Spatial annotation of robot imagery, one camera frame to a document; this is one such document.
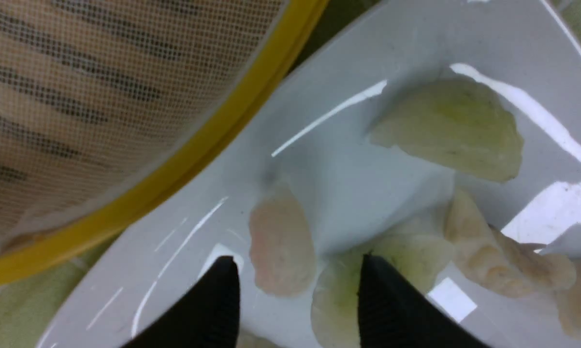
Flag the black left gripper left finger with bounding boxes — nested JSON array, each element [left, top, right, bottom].
[[123, 256, 240, 348]]

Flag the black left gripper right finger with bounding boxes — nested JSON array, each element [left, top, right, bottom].
[[358, 255, 487, 348]]

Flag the pink dumpling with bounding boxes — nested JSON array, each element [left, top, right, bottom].
[[248, 183, 317, 298]]

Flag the green dumpling plate centre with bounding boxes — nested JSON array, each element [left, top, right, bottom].
[[311, 233, 454, 348]]

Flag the green dumpling plate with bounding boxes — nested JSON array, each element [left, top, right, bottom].
[[311, 233, 454, 348], [370, 79, 524, 183]]

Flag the pale pleated dumpling plate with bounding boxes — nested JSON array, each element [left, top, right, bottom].
[[444, 188, 577, 299]]

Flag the white square plate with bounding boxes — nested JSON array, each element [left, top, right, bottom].
[[37, 0, 581, 348]]

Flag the green dumpling plate right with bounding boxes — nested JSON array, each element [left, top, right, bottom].
[[370, 79, 524, 183]]

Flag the green checked tablecloth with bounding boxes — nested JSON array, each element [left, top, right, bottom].
[[0, 0, 581, 348]]

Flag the white steamer liner mesh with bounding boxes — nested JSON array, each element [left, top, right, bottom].
[[0, 0, 287, 254]]

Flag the bamboo steamer basket yellow rim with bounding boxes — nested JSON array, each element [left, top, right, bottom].
[[0, 0, 328, 286]]

